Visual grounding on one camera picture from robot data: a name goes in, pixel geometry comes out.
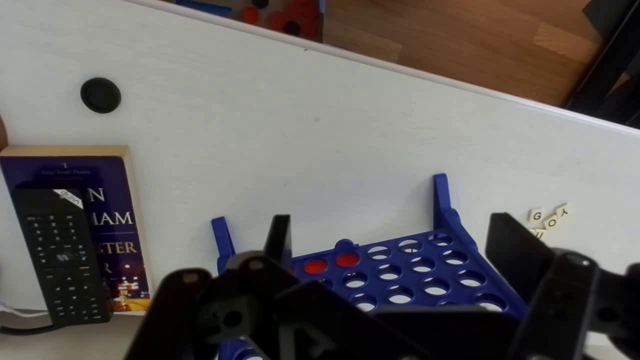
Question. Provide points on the black game disc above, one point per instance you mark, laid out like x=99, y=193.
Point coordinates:
x=100, y=94

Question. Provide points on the blue connect-four gameboard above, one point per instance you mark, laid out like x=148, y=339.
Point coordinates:
x=412, y=280

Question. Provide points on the black remote control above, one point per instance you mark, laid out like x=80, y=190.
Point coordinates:
x=63, y=260

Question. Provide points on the black low furniture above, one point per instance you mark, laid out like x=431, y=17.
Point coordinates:
x=610, y=60

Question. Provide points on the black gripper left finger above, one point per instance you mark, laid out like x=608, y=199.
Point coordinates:
x=201, y=312

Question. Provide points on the purple paperback book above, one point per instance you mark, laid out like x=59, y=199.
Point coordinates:
x=123, y=227

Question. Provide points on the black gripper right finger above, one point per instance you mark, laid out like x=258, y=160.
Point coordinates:
x=573, y=306

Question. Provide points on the cream letter tile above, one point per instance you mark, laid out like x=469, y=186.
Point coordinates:
x=534, y=214
x=565, y=212
x=552, y=222

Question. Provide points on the game box with disc print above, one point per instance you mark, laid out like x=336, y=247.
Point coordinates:
x=280, y=14

